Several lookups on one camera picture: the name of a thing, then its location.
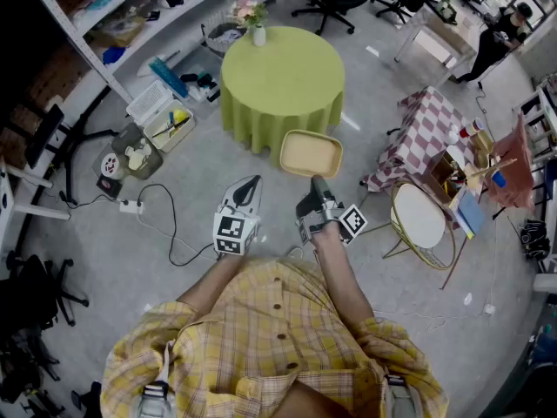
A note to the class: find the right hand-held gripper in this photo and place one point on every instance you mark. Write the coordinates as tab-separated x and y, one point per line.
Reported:
321	217

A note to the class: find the white desk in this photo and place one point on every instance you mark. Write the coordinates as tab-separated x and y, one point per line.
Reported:
439	33

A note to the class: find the blue folder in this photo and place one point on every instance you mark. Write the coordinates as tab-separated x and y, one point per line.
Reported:
472	209

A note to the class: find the wooden box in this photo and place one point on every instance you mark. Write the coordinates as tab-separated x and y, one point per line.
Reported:
444	172

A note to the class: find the round green-clothed table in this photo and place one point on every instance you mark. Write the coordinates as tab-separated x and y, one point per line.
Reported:
283	76

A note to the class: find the blue cup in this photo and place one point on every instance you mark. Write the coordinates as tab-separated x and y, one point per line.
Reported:
499	180

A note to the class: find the white power strip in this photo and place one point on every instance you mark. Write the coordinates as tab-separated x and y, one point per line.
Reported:
130	206

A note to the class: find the red checked cloth table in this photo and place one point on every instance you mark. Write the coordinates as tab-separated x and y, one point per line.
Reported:
428	124

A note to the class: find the white round reel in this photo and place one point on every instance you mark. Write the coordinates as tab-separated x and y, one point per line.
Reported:
111	164

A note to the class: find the person's right forearm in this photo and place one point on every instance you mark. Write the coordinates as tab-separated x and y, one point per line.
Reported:
339	272

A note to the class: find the teal long box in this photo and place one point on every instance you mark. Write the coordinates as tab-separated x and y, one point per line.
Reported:
167	76

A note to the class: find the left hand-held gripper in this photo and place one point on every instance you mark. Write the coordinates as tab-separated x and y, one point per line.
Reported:
229	230

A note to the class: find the cardboard box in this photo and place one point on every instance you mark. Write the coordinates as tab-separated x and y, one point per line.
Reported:
117	31

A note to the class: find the white vase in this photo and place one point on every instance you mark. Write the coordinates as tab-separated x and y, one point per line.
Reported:
259	36

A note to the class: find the dark grey storage bin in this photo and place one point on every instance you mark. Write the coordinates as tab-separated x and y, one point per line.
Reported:
137	157

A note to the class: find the blue bag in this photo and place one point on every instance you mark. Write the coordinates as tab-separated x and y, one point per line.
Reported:
114	55

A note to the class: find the pink flower bouquet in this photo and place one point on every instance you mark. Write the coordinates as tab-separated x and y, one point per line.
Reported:
246	11

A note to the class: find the black bag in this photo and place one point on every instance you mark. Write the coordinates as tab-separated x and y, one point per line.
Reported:
534	237

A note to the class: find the person's left forearm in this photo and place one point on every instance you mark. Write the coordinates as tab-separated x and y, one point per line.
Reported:
204	285

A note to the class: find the white round gold-frame chair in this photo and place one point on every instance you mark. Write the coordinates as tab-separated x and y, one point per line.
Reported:
420	218

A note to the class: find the black box with round label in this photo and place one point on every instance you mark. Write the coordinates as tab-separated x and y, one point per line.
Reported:
109	186

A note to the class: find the black monitor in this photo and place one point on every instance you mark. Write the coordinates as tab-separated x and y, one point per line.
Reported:
43	133

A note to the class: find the white perforated bin lid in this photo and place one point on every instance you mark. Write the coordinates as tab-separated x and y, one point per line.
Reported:
150	100

